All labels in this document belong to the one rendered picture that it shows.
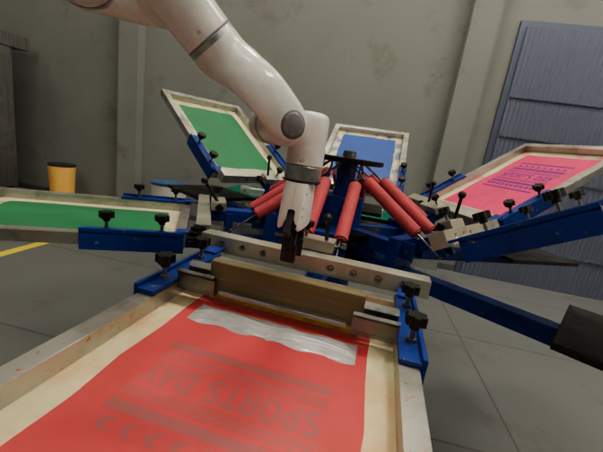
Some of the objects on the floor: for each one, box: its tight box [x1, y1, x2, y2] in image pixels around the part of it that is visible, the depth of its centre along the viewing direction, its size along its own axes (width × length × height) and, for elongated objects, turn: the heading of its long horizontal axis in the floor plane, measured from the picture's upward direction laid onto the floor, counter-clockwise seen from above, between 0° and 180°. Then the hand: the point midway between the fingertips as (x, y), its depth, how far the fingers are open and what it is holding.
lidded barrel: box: [150, 179, 188, 198], centre depth 466 cm, size 49×49×60 cm
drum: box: [47, 162, 76, 193], centre depth 498 cm, size 36×36×57 cm
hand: (292, 249), depth 72 cm, fingers open, 4 cm apart
